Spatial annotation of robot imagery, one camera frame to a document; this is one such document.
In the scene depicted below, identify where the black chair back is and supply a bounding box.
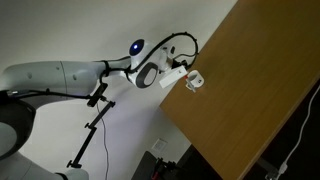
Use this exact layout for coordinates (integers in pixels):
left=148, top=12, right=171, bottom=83
left=131, top=150, right=158, bottom=180

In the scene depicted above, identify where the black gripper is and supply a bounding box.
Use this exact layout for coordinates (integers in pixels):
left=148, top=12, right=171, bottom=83
left=171, top=56, right=190, bottom=70

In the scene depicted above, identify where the red and black clamp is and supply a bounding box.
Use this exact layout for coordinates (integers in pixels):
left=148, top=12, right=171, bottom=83
left=151, top=158, right=178, bottom=180

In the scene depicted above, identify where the white mug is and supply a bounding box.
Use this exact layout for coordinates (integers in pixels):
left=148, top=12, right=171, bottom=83
left=185, top=69, right=205, bottom=93

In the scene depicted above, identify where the grey metal table bracket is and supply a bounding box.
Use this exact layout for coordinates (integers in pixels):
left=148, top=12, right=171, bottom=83
left=256, top=158, right=281, bottom=180

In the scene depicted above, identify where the black articulated camera stand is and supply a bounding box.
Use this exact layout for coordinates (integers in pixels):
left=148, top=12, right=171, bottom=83
left=66, top=82, right=117, bottom=169

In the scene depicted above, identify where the thin black hanging cable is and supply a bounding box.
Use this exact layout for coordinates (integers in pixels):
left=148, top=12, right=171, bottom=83
left=96, top=101, right=111, bottom=180

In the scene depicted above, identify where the white wall outlet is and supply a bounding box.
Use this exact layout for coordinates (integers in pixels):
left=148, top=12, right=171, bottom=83
left=152, top=138, right=169, bottom=153

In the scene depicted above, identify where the white cable with connector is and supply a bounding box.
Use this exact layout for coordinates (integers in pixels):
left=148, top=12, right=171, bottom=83
left=278, top=84, right=320, bottom=176

